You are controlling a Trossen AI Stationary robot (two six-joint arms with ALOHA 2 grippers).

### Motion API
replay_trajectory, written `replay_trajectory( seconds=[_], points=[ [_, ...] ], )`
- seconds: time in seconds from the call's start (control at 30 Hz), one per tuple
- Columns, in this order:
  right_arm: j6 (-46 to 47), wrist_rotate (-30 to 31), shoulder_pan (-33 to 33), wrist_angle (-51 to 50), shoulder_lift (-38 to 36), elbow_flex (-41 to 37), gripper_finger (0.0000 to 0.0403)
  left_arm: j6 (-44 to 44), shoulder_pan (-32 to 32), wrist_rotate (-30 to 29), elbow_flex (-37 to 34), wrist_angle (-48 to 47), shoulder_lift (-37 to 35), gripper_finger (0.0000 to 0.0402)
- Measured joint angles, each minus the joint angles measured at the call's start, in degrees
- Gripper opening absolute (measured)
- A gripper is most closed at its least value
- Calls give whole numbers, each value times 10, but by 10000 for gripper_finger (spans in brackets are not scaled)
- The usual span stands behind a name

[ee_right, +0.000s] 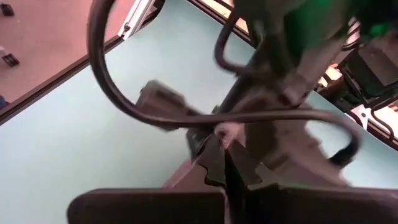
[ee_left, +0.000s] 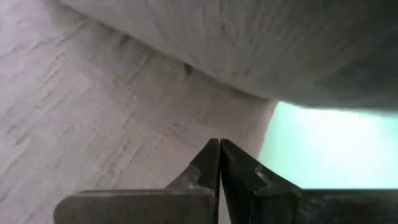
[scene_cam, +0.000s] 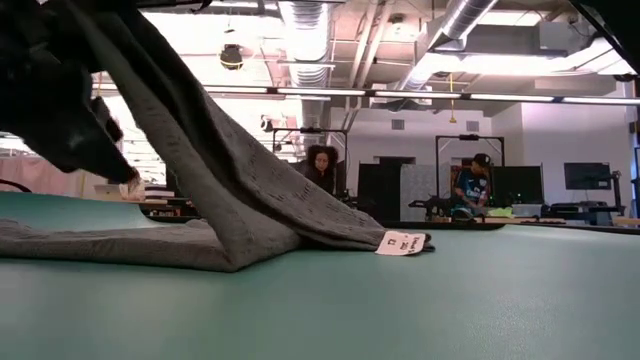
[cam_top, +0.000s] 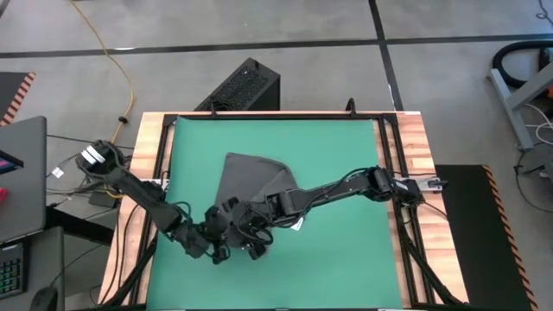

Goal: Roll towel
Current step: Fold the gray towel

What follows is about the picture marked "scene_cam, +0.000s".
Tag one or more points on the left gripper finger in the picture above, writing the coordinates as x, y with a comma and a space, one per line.
85, 145
107, 120

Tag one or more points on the grey terry towel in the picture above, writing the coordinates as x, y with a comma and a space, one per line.
240, 200

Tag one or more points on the small black robot arm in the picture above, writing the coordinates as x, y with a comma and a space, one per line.
430, 204

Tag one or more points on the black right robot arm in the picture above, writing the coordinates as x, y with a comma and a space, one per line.
620, 25

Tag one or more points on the silver laptop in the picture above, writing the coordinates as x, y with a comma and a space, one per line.
107, 192

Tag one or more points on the white curtain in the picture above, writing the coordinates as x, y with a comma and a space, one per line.
35, 177

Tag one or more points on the person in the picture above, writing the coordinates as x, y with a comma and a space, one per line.
320, 175
472, 190
136, 192

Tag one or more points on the black ceiling dome fixture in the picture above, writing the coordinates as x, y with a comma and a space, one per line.
231, 57

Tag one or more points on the long ceiling light bar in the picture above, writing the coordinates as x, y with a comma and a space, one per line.
320, 92

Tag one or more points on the black panel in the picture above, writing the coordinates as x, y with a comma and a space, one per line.
377, 192

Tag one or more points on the grey partition panel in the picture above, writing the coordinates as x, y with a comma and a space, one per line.
420, 182

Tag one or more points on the green table mat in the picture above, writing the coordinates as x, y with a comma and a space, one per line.
450, 300

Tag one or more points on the black monitor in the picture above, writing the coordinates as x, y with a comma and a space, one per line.
517, 182
587, 176

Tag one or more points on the light wooden table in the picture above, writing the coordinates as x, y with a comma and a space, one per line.
520, 220

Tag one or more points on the black workstation desk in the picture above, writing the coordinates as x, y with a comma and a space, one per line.
580, 207

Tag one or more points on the wide corrugated silver duct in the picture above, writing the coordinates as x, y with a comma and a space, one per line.
305, 40

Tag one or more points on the grey wall vent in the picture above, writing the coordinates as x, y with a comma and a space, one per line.
472, 126
397, 124

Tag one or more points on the slim silver spiral duct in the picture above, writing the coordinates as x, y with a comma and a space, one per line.
465, 17

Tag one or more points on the grey rectangular air duct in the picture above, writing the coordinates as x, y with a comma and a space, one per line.
515, 40

